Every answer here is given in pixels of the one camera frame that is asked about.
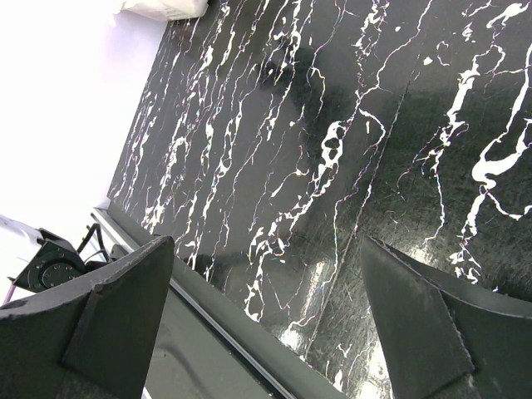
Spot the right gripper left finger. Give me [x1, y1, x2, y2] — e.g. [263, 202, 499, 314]
[1, 236, 175, 398]

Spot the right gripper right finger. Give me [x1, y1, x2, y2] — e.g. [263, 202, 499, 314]
[360, 237, 531, 398]

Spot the white t shirt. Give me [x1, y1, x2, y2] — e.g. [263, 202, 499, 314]
[117, 0, 209, 22]

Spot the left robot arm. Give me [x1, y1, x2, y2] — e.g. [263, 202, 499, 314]
[1, 215, 128, 304]

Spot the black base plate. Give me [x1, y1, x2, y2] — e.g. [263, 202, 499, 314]
[91, 205, 346, 399]

